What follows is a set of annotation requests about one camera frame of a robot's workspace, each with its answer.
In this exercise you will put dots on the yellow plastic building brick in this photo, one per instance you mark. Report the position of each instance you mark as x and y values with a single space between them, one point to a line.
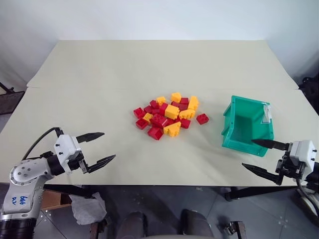
161 100
148 117
176 96
194 102
172 129
172 111
187 114

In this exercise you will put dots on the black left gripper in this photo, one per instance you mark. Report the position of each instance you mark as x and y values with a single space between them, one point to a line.
81 164

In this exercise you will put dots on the white label card holder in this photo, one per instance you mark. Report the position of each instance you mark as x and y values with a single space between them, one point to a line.
266 115

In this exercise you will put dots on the black table frame bar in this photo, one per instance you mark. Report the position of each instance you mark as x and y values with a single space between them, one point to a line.
256 192

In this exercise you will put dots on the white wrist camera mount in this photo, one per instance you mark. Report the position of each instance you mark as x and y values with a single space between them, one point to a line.
303 152
65 150

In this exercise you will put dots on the red toy block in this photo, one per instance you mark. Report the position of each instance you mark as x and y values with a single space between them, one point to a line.
185 123
183 106
141 123
148 109
174 102
155 133
153 103
170 121
203 118
159 120
155 111
138 112
184 100
163 108

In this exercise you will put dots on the dark rounded shape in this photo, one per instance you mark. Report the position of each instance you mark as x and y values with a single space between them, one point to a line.
131 225
197 224

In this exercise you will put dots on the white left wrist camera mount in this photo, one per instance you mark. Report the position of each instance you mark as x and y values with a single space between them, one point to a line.
65 150

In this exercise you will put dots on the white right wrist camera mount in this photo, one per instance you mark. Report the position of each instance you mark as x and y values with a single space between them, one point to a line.
303 152

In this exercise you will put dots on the dark metal rack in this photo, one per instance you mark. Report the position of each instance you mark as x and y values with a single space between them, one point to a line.
8 98

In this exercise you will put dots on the black table caster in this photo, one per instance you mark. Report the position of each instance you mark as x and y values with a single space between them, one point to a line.
233 227

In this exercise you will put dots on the green plastic bin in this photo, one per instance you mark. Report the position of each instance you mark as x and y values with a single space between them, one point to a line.
245 124

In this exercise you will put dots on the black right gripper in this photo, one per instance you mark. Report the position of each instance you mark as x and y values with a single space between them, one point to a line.
286 165

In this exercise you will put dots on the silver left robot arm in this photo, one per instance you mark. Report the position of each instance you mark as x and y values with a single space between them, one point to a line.
23 174

